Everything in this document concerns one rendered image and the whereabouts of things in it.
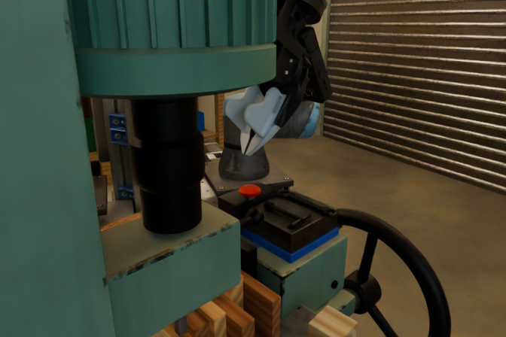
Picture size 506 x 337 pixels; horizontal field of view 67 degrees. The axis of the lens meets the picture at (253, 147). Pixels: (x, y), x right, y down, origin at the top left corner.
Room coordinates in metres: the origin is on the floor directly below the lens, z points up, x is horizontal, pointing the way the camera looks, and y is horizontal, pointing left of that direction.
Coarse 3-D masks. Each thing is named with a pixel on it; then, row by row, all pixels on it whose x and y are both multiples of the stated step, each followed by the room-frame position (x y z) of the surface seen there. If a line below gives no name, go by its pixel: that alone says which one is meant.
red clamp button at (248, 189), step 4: (248, 184) 0.49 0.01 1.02; (252, 184) 0.49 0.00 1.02; (240, 188) 0.48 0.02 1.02; (244, 188) 0.47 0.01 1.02; (248, 188) 0.47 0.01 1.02; (252, 188) 0.47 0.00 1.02; (256, 188) 0.47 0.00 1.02; (260, 188) 0.48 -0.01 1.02; (240, 192) 0.47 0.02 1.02; (244, 192) 0.47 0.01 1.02; (248, 192) 0.46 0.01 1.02; (252, 192) 0.46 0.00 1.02; (256, 192) 0.47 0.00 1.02; (260, 192) 0.47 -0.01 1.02; (248, 196) 0.47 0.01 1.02; (252, 196) 0.47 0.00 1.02
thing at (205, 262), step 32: (128, 224) 0.30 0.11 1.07; (224, 224) 0.30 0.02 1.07; (128, 256) 0.25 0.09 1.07; (160, 256) 0.25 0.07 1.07; (192, 256) 0.27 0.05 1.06; (224, 256) 0.29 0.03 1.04; (128, 288) 0.23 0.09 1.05; (160, 288) 0.25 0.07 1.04; (192, 288) 0.27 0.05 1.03; (224, 288) 0.29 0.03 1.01; (128, 320) 0.23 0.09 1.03; (160, 320) 0.25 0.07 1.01
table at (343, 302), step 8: (128, 216) 0.62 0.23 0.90; (104, 224) 0.60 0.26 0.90; (336, 296) 0.45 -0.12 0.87; (344, 296) 0.45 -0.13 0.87; (352, 296) 0.45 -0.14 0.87; (328, 304) 0.43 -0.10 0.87; (336, 304) 0.43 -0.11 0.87; (344, 304) 0.43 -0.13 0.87; (352, 304) 0.44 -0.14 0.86; (296, 312) 0.38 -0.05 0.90; (304, 312) 0.38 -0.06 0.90; (312, 312) 0.38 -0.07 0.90; (344, 312) 0.43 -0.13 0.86; (352, 312) 0.44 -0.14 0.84; (280, 320) 0.37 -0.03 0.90; (288, 320) 0.37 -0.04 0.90; (296, 320) 0.37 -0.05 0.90; (304, 320) 0.37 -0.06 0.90; (280, 328) 0.35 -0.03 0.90; (288, 328) 0.35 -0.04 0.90; (296, 328) 0.35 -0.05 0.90; (304, 328) 0.35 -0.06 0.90; (280, 336) 0.34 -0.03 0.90; (288, 336) 0.34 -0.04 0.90; (296, 336) 0.34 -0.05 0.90; (304, 336) 0.34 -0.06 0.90
